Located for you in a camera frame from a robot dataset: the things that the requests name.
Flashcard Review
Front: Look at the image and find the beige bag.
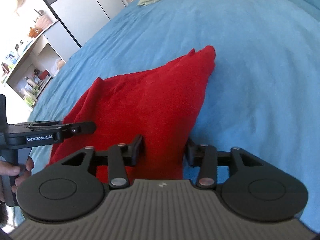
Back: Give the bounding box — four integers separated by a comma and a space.
51, 58, 65, 76

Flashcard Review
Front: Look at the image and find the white shelf unit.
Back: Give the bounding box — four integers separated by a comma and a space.
1, 21, 66, 108

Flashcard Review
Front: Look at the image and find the red box on shelf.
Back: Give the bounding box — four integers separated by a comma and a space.
39, 69, 51, 81

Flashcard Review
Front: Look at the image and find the white wardrobe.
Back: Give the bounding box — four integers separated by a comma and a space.
44, 0, 129, 46

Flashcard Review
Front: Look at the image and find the red cloth garment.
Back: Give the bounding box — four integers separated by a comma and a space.
49, 46, 216, 180

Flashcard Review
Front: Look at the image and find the blue bed sheet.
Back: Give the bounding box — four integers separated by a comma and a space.
29, 0, 319, 231

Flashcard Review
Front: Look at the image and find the person's left hand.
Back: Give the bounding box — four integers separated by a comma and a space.
0, 156, 34, 203

